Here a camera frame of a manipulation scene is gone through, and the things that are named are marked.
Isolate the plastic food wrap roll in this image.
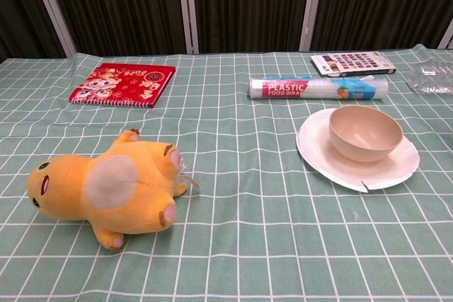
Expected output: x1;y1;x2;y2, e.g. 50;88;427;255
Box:
248;75;389;102

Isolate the white paper plate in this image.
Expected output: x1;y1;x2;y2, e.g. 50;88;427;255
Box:
295;106;421;194

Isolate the green white grid tablecloth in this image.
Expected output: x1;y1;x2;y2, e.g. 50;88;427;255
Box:
0;43;453;302

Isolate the red spiral calendar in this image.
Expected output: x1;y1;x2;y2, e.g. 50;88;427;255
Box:
68;62;177;108

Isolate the yellow plush toy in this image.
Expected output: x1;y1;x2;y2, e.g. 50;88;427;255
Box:
27;127;201;253

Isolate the white card box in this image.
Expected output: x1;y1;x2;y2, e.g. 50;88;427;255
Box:
310;50;396;79

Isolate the clear plastic water bottle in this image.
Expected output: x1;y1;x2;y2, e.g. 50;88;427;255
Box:
408;61;453;95

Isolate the white partition post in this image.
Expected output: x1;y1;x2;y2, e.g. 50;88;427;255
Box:
299;0;327;52
26;0;77;57
437;25;453;50
176;0;200;54

